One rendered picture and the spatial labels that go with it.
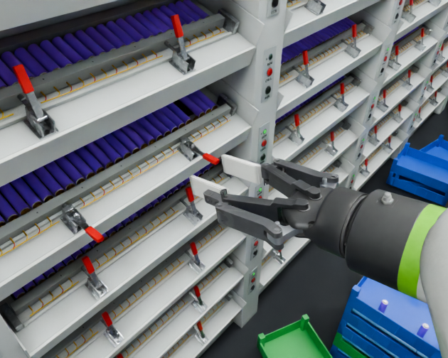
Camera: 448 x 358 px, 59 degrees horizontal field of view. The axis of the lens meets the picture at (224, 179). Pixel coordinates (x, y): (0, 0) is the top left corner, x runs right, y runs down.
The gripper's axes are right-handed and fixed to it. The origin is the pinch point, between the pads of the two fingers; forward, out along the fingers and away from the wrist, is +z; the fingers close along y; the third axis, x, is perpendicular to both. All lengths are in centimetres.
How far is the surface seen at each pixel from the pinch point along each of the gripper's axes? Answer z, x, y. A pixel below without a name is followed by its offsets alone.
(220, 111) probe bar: 24.9, -4.4, 25.0
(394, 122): 35, -64, 151
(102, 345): 31, -44, -17
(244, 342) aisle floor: 35, -97, 26
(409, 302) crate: -11, -74, 56
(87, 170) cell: 27.7, -2.9, -7.1
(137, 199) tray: 20.9, -9.3, -2.9
